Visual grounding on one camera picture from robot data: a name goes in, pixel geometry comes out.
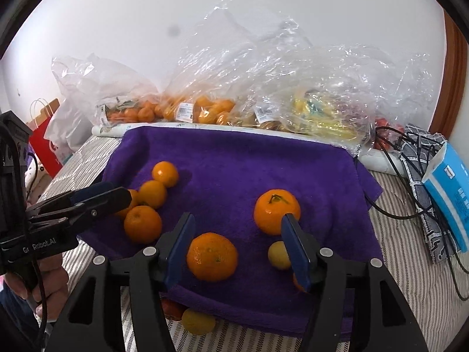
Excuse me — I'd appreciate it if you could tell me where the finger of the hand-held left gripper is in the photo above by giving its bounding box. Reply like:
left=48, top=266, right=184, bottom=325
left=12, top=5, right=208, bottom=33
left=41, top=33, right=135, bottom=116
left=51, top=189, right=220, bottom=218
left=26, top=187, right=133, bottom=235
left=26, top=181, right=116, bottom=216

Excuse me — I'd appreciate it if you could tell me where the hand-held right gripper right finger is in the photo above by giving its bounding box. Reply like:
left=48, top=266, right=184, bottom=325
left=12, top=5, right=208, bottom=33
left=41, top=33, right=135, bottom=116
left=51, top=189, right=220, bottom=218
left=280, top=213, right=429, bottom=352

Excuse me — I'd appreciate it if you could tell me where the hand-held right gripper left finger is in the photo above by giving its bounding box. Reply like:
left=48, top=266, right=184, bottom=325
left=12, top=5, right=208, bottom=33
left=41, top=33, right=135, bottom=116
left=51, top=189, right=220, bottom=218
left=44, top=212, right=196, bottom=352

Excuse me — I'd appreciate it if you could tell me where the yellow lemon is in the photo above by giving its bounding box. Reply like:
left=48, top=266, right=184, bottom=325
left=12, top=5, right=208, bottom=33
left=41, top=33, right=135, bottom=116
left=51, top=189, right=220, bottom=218
left=267, top=241, right=293, bottom=271

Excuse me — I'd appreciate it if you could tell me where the large orange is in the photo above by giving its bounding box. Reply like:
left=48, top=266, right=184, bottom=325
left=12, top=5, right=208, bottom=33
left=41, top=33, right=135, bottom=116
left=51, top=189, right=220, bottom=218
left=186, top=232, right=239, bottom=283

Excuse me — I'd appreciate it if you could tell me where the medium orange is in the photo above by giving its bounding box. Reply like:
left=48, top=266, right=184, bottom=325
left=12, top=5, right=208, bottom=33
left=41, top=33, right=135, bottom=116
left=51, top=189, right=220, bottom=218
left=124, top=205, right=163, bottom=244

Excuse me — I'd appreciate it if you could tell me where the person's left hand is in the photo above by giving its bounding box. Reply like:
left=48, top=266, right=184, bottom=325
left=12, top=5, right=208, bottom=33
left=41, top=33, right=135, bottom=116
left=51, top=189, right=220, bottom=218
left=4, top=255, right=70, bottom=319

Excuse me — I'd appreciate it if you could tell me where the large mandarin with stem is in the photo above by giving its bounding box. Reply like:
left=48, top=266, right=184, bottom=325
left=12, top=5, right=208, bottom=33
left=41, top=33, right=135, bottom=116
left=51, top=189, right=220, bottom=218
left=254, top=189, right=302, bottom=236

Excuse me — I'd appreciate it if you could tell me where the red paper bag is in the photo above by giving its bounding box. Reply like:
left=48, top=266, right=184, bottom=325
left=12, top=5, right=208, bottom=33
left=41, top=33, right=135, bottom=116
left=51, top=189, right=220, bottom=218
left=27, top=98, right=64, bottom=178

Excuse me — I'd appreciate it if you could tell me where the white plastic bag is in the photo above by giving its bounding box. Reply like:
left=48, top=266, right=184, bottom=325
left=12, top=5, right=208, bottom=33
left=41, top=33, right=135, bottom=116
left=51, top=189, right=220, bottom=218
left=44, top=99, right=96, bottom=153

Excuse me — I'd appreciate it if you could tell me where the yellow-green round fruit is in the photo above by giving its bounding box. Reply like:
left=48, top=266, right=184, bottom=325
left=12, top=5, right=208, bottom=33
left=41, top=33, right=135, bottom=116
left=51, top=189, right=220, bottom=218
left=181, top=308, right=217, bottom=336

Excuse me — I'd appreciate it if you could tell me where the purple towel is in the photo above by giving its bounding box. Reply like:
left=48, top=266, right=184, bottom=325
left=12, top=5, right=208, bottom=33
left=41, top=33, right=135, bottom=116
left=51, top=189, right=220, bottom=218
left=77, top=125, right=385, bottom=338

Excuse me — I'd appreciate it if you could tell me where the pile of bagged mandarins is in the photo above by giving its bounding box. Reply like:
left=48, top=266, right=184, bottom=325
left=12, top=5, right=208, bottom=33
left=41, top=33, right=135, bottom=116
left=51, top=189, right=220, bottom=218
left=104, top=101, right=162, bottom=123

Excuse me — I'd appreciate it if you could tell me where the clear bag with mandarins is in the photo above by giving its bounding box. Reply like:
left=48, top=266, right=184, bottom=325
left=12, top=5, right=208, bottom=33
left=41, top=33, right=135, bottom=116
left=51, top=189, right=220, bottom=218
left=51, top=54, right=164, bottom=125

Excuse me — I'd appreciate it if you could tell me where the pile of bagged oranges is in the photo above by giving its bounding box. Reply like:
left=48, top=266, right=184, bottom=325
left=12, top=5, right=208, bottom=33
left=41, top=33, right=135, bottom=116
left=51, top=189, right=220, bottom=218
left=161, top=95, right=237, bottom=125

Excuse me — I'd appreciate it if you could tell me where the bunch of bananas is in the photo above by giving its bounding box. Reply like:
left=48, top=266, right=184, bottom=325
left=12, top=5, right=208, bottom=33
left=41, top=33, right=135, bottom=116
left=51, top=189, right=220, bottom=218
left=293, top=90, right=367, bottom=142

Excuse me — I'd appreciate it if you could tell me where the grey patterned cloth bag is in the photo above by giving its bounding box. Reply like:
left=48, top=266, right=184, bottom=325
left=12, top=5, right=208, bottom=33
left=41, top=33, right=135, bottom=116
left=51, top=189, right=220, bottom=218
left=399, top=124, right=462, bottom=265

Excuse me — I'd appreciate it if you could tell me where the pile of red fruit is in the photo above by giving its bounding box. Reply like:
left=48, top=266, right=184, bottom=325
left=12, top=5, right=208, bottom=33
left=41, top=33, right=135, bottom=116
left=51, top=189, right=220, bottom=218
left=374, top=116, right=405, bottom=151

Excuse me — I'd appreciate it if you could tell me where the clear bag with oranges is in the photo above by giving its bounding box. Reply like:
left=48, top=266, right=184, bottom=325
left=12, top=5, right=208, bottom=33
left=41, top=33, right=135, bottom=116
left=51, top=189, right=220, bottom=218
left=161, top=5, right=264, bottom=125

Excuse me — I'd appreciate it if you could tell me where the blue tissue box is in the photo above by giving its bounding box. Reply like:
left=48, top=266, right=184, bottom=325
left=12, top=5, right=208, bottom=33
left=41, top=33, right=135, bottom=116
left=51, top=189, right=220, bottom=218
left=421, top=142, right=469, bottom=253

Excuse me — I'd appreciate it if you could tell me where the clear bag with bananas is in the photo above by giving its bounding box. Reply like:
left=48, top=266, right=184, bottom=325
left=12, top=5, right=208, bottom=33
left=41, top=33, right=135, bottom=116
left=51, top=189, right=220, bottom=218
left=253, top=18, right=438, bottom=155

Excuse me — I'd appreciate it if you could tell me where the wooden door frame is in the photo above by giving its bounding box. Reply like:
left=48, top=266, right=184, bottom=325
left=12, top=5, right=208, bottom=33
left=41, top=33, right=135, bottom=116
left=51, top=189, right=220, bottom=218
left=430, top=11, right=469, bottom=136

